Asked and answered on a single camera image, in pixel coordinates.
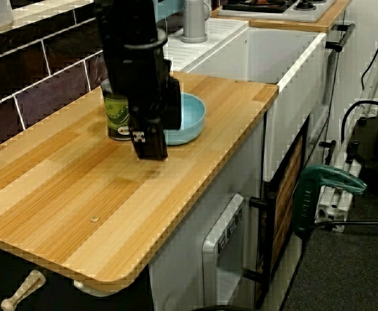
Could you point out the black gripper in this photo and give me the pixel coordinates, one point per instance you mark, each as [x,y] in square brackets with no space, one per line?
[140,77]

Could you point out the light blue bowl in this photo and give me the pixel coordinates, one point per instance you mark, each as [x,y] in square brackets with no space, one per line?
[192,113]

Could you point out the green vegetable can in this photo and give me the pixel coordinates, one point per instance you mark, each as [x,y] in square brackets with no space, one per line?
[115,113]

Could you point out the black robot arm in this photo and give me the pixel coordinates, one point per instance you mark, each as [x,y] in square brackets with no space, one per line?
[127,19]

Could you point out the teal plastic bin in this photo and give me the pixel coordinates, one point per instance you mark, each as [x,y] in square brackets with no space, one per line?
[166,6]

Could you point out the white sink unit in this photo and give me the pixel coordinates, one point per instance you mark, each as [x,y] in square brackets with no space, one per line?
[273,48]

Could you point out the white counter cabinet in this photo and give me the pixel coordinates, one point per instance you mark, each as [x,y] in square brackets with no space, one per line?
[182,259]

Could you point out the dark tile backsplash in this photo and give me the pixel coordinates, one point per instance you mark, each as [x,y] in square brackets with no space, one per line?
[30,64]

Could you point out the wood panel oven door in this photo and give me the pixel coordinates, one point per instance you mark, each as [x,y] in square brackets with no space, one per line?
[286,201]

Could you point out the cream shelf board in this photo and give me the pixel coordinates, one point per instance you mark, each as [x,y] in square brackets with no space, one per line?
[46,14]

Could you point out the green clamp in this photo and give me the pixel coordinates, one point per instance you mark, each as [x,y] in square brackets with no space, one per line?
[308,194]

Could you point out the grey toy stovetop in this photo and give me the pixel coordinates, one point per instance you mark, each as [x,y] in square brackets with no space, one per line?
[305,14]

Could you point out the cream wooden peg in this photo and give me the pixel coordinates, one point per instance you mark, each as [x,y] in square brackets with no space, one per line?
[23,288]

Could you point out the aluminium rail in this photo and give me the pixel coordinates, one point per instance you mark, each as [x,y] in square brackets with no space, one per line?
[331,207]

